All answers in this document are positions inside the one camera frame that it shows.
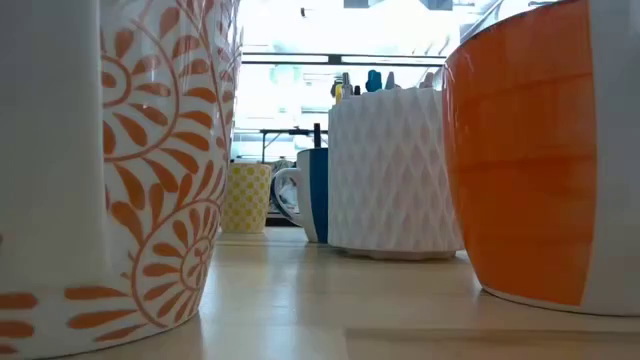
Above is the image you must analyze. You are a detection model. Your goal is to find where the blue and white mug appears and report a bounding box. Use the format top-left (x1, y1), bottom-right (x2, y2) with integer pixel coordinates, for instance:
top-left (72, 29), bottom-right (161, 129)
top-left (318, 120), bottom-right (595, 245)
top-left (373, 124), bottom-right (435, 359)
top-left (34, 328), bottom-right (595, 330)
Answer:
top-left (269, 147), bottom-right (330, 245)

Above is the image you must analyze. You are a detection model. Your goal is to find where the black horizontal bar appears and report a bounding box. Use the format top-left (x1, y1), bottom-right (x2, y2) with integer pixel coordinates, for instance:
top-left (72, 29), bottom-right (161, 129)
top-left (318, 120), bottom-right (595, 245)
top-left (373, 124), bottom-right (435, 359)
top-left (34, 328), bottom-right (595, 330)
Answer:
top-left (241, 51), bottom-right (448, 68)

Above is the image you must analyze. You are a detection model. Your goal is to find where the white mug orange floral pattern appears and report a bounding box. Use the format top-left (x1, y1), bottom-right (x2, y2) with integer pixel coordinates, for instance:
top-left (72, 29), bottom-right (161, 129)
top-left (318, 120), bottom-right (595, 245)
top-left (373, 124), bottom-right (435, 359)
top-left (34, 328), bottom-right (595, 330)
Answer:
top-left (0, 0), bottom-right (245, 360)

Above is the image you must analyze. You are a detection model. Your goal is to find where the teal marker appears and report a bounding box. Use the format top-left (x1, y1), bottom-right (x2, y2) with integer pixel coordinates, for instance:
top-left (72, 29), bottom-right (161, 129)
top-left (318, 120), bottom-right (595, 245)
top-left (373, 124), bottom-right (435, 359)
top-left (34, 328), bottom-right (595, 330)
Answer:
top-left (364, 68), bottom-right (384, 93)

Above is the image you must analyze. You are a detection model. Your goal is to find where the yellow checked mug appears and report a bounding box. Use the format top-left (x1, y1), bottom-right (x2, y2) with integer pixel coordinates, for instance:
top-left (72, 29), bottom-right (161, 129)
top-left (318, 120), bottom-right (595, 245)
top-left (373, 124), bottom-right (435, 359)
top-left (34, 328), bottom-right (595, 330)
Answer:
top-left (220, 162), bottom-right (273, 235)

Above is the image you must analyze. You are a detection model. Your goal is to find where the black background table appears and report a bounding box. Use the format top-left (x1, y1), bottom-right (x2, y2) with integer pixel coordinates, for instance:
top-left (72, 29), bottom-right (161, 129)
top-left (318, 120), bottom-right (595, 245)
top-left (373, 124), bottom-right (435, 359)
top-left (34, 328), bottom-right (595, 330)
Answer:
top-left (258, 127), bottom-right (330, 164)

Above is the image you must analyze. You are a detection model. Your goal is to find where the orange mug white handle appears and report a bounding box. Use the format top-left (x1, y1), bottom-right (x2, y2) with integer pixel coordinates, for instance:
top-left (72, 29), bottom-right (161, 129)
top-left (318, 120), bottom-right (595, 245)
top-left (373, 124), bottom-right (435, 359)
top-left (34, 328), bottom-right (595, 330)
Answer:
top-left (442, 0), bottom-right (640, 317)

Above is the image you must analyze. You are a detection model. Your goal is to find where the white textured pen cup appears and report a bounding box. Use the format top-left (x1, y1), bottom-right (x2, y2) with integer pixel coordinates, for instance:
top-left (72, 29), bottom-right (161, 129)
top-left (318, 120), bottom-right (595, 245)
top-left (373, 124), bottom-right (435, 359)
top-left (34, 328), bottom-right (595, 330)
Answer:
top-left (327, 85), bottom-right (465, 261)

